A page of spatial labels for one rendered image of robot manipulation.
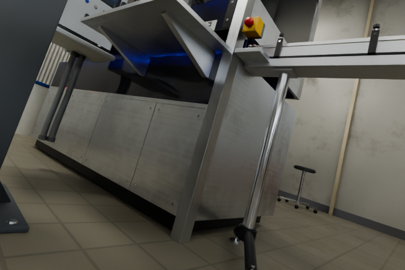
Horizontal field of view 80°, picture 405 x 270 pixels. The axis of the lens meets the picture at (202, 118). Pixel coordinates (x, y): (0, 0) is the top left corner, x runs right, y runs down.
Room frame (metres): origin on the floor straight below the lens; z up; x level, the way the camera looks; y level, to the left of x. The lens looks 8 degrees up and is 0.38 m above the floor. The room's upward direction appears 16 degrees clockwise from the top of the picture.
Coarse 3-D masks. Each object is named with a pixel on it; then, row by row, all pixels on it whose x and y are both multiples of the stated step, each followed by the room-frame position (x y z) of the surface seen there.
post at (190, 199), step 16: (240, 0) 1.08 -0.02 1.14; (240, 16) 1.06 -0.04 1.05; (240, 32) 1.07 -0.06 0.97; (224, 64) 1.07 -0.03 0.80; (224, 80) 1.06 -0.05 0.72; (224, 96) 1.08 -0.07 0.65; (208, 112) 1.08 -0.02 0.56; (224, 112) 1.10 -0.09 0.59; (208, 128) 1.07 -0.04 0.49; (208, 144) 1.06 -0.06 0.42; (192, 160) 1.09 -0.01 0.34; (208, 160) 1.08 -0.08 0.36; (192, 176) 1.07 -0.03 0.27; (192, 192) 1.06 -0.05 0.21; (192, 208) 1.07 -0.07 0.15; (176, 224) 1.08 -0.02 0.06; (192, 224) 1.10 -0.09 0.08; (176, 240) 1.07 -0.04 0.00
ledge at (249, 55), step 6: (240, 48) 1.03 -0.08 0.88; (246, 48) 1.01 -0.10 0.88; (252, 48) 0.99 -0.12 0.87; (258, 48) 0.98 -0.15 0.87; (240, 54) 1.05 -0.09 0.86; (246, 54) 1.04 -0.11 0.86; (252, 54) 1.02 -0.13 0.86; (258, 54) 1.00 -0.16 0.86; (264, 54) 1.00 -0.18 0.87; (246, 60) 1.10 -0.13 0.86; (252, 60) 1.08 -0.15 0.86; (258, 60) 1.06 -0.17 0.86; (264, 60) 1.05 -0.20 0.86
